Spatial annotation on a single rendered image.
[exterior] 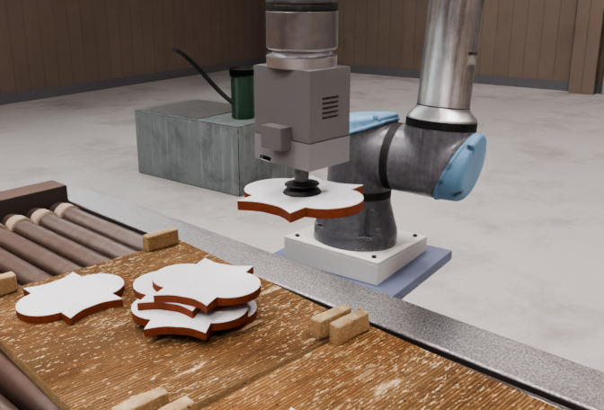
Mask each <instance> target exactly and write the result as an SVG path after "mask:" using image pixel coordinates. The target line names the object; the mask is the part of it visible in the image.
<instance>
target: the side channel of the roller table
mask: <svg viewBox="0 0 604 410"><path fill-rule="evenodd" d="M56 202H63V203H68V197H67V186H66V185H65V184H63V183H59V182H56V181H53V180H51V181H46V182H43V183H35V184H31V185H27V186H23V187H18V188H14V189H10V190H6V191H1V192H0V224H1V221H2V219H3V218H4V217H5V216H6V215H9V214H16V215H23V216H24V217H26V214H27V213H28V211H29V210H31V209H34V208H40V209H48V210H49V209H50V207H51V206H52V205H53V204H54V203H56Z"/></svg>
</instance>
